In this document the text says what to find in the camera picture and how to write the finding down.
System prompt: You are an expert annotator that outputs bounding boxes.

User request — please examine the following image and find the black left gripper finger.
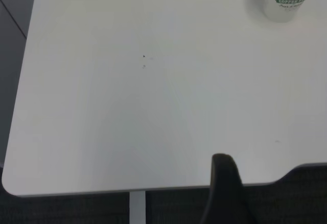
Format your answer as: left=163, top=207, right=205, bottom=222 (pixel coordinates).
left=198, top=153, right=259, bottom=224

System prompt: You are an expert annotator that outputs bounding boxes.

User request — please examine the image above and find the white paper coffee cup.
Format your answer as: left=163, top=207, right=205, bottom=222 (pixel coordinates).
left=262, top=0, right=319, bottom=23

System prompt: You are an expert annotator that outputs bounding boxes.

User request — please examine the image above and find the white table leg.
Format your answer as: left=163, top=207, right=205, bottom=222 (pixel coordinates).
left=129, top=190, right=147, bottom=224

